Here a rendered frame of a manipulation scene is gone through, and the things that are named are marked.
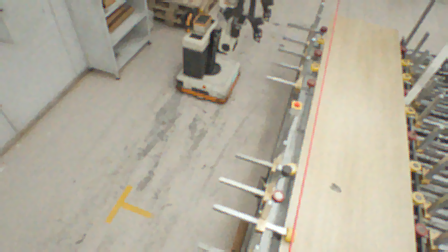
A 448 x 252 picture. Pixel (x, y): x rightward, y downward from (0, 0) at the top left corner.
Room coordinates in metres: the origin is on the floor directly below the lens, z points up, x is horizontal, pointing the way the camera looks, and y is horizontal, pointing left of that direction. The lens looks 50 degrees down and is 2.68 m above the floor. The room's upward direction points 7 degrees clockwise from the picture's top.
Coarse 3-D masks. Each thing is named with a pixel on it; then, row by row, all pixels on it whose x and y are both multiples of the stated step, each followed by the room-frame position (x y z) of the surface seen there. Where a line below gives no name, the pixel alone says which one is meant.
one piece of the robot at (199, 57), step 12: (192, 12) 2.94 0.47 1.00; (216, 24) 3.10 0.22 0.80; (192, 36) 2.78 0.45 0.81; (204, 36) 2.81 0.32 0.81; (192, 48) 2.70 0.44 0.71; (204, 48) 2.72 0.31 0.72; (192, 60) 2.70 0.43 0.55; (204, 60) 2.74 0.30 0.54; (192, 72) 2.70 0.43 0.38; (204, 72) 2.76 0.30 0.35
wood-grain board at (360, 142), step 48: (336, 48) 2.76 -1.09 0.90; (384, 48) 2.88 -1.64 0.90; (336, 96) 2.01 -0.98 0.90; (384, 96) 2.09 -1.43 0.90; (336, 144) 1.46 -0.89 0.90; (384, 144) 1.52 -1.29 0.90; (336, 192) 1.04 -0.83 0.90; (384, 192) 1.08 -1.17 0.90; (336, 240) 0.70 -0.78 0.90; (384, 240) 0.74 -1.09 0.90
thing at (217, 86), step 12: (216, 60) 3.11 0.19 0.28; (228, 60) 3.14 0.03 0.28; (180, 72) 2.79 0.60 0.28; (216, 72) 2.88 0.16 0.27; (228, 72) 2.90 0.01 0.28; (180, 84) 2.71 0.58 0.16; (192, 84) 2.66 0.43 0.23; (204, 84) 2.64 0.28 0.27; (216, 84) 2.65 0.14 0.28; (228, 84) 2.69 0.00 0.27; (204, 96) 2.61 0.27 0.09; (216, 96) 2.58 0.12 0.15; (228, 96) 2.67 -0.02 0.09
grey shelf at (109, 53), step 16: (80, 0) 2.87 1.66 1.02; (96, 0) 2.82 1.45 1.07; (128, 0) 3.74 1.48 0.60; (144, 0) 3.66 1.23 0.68; (80, 16) 2.89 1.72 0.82; (96, 16) 2.84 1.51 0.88; (128, 16) 3.50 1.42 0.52; (144, 16) 3.69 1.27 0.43; (80, 32) 2.91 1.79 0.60; (96, 32) 2.85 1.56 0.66; (112, 32) 3.10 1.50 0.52; (128, 32) 3.69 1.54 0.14; (144, 32) 3.70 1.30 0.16; (96, 48) 2.87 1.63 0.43; (112, 48) 2.84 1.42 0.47; (128, 48) 3.32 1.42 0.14; (96, 64) 2.88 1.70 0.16; (112, 64) 2.82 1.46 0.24
